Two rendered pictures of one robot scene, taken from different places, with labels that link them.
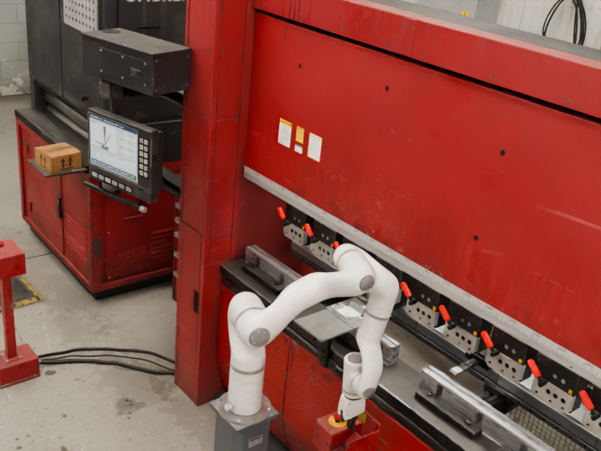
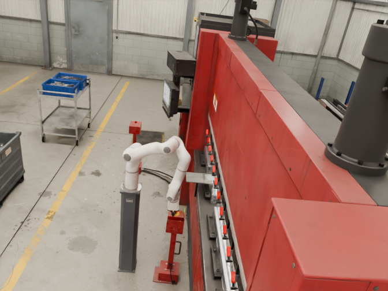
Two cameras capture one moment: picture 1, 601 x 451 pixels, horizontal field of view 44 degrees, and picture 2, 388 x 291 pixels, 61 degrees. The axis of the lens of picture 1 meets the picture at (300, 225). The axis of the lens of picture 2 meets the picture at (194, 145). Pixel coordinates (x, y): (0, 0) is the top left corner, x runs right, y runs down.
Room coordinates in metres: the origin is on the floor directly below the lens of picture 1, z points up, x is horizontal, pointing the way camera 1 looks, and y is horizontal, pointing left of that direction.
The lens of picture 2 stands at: (0.38, -1.77, 2.76)
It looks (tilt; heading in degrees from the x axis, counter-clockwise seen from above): 26 degrees down; 36
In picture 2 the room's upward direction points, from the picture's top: 8 degrees clockwise
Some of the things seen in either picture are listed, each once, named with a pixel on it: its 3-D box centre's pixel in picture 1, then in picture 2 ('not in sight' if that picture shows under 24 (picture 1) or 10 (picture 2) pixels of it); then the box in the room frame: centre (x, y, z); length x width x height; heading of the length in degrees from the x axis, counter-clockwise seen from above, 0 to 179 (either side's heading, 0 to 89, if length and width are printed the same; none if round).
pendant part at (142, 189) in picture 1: (127, 153); (171, 97); (3.40, 0.87, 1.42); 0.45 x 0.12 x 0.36; 56
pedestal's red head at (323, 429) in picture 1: (345, 433); (175, 219); (2.34, -0.27, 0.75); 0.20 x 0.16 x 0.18; 37
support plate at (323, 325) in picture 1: (331, 322); (198, 178); (2.75, -0.18, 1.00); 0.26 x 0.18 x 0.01; 132
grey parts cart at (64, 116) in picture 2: not in sight; (66, 109); (3.36, 3.23, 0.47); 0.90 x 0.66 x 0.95; 40
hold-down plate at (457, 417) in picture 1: (447, 412); (211, 226); (2.36, -0.65, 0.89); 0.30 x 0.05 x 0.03; 42
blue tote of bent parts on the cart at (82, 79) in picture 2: not in sight; (70, 81); (3.55, 3.38, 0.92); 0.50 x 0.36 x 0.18; 130
